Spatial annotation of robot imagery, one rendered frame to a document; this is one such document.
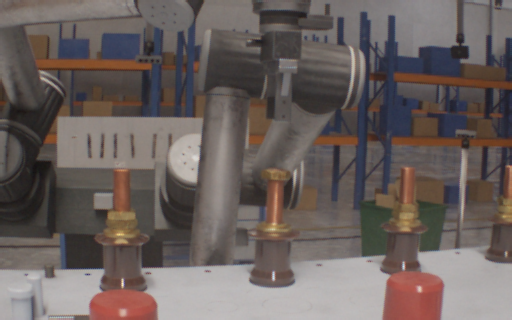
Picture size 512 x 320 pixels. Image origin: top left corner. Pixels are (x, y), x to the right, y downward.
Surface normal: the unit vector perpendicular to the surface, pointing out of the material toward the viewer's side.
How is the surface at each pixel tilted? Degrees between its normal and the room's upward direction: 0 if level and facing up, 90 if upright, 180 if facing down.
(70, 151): 90
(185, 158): 60
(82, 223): 90
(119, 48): 90
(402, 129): 90
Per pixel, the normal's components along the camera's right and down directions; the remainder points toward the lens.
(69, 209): 0.16, 0.10
